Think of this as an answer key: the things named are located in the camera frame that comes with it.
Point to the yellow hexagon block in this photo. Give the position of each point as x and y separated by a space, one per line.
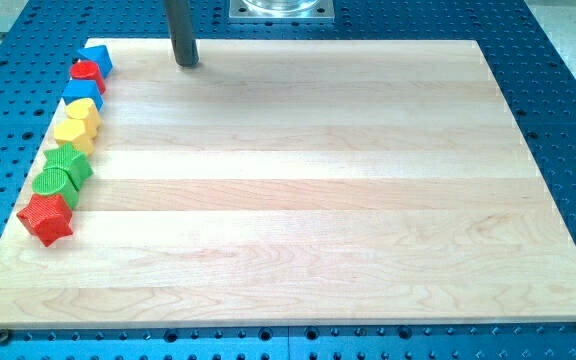
73 131

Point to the yellow heart block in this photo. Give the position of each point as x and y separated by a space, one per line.
85 109

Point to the red cylinder block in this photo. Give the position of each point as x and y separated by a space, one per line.
88 70

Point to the wooden board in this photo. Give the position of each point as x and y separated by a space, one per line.
299 183

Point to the red star block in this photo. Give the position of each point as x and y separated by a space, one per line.
47 218

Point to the green star block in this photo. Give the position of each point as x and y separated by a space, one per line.
70 160

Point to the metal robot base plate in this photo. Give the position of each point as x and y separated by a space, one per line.
281 10

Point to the green cylinder block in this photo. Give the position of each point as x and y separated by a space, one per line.
56 182

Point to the left board stop screw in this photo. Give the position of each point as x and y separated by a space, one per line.
5 335

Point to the blue triangle block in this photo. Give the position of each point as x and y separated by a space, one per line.
100 55

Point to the blue cube block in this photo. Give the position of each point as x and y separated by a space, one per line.
79 89

